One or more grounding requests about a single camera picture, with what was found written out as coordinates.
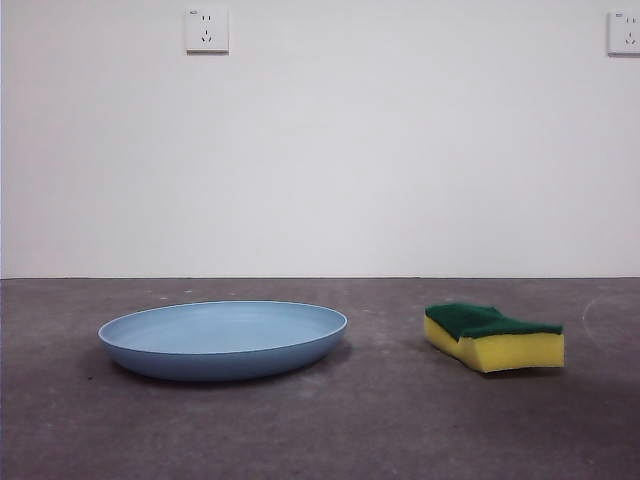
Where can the yellow and green sponge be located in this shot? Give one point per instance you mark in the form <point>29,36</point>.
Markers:
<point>505,350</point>

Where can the white wall socket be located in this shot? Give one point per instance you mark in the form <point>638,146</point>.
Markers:
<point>208,30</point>
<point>625,34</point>

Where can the light blue round plate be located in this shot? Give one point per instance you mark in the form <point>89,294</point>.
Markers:
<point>220,345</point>

